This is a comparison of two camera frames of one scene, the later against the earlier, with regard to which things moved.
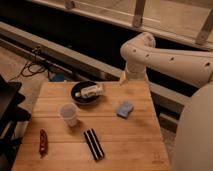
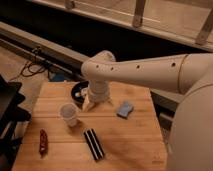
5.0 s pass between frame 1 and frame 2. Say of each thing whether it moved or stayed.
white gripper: moved
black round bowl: stayed
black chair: stayed
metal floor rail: stayed
